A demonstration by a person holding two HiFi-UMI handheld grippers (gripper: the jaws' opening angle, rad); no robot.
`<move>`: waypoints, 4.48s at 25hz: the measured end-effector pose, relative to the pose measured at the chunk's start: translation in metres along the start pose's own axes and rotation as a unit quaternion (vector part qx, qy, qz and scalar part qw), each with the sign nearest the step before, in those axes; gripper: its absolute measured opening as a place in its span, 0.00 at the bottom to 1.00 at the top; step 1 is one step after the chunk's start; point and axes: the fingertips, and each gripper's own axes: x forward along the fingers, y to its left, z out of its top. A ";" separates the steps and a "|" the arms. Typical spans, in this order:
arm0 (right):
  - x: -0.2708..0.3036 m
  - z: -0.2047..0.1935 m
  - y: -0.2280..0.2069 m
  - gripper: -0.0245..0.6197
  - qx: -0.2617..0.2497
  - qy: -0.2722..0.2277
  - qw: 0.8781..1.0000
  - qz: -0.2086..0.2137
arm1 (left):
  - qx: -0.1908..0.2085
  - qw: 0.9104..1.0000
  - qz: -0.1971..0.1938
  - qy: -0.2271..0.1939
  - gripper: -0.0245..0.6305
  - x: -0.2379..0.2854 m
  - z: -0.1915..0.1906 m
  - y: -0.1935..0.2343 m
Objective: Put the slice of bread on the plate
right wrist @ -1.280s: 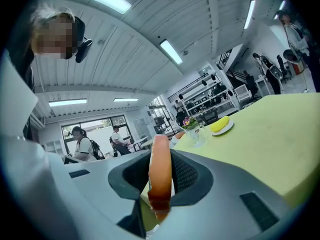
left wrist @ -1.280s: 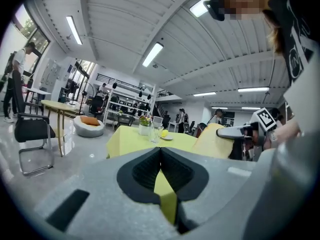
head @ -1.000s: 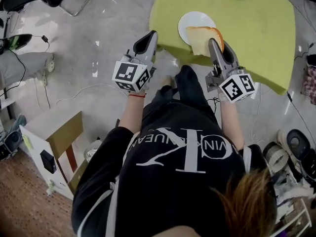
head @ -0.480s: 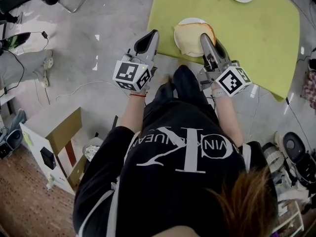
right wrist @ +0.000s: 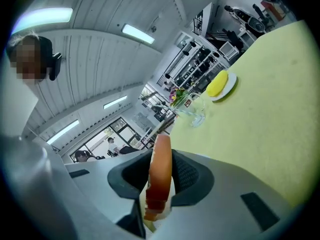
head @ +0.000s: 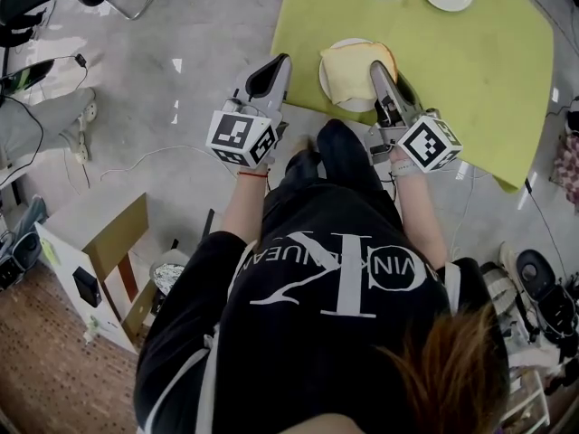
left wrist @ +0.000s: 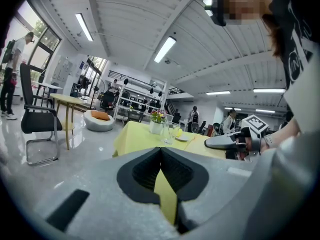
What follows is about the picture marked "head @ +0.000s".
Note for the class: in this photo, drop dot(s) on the black hand-held device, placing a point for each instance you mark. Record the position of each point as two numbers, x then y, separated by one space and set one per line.
543 287

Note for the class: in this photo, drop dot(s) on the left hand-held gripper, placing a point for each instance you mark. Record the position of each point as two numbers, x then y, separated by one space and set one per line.
235 134

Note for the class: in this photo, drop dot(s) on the brown woven carpet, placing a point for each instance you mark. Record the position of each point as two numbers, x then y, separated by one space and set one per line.
45 378

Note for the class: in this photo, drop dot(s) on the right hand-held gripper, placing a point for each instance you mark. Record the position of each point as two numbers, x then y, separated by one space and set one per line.
429 140

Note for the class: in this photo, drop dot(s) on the person's right forearm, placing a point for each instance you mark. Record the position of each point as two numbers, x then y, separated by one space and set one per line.
418 219

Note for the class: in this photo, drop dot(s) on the grey rounded device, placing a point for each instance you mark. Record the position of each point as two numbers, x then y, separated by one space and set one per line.
27 247

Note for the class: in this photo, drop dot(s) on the person's right hand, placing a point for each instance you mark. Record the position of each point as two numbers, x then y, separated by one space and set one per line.
399 157

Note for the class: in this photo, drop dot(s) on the person's left forearm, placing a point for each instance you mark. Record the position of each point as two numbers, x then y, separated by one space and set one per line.
244 206

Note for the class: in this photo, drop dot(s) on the pink patterned cloth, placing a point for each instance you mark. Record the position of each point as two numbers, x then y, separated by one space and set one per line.
569 161

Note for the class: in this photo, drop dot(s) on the floral round stool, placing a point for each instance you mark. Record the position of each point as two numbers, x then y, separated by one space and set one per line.
167 276

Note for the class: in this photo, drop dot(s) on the black office chair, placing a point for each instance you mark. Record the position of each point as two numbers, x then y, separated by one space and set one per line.
22 16

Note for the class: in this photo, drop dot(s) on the green covered table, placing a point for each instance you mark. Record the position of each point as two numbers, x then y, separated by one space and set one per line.
475 84

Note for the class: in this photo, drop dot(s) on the black and green bag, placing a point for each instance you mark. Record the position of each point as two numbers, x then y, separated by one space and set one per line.
27 77

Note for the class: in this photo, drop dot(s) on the black box device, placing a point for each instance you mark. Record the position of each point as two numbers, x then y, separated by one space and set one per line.
86 287

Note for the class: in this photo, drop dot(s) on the black power adapter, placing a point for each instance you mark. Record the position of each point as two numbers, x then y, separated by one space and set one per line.
80 59

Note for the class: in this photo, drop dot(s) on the person's black printed shirt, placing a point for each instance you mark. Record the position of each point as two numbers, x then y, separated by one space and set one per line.
316 333

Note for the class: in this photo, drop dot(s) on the green cloth scrap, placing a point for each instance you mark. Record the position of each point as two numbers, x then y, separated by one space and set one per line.
50 250

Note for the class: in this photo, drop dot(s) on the toast bread slice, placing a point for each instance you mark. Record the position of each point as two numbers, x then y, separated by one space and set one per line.
348 70

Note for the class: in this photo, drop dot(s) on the person's black trousers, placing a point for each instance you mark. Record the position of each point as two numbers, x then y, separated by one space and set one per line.
344 152

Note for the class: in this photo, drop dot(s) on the white and brown cabinet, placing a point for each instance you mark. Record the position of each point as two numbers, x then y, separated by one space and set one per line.
113 233

